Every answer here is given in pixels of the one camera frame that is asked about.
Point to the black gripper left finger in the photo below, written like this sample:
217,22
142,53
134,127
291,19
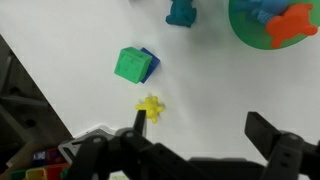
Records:
133,153

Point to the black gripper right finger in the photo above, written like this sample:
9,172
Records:
276,146

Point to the green building block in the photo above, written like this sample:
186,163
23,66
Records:
130,65

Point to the blue building block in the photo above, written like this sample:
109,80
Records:
153,65

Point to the green bowl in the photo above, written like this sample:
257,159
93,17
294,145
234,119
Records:
246,30

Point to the pale yellow small piece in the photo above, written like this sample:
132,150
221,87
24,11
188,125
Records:
118,176

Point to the yellow spiky star toy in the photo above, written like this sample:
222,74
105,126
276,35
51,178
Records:
150,106

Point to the grey metal plate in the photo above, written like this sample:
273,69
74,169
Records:
78,141

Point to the toy shelf with coloured bins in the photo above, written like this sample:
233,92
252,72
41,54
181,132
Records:
43,166

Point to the orange toy figure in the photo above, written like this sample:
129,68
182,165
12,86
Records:
290,23

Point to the blue toy figure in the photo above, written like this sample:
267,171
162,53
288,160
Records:
266,8

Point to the teal toy figure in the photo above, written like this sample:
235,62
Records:
181,13

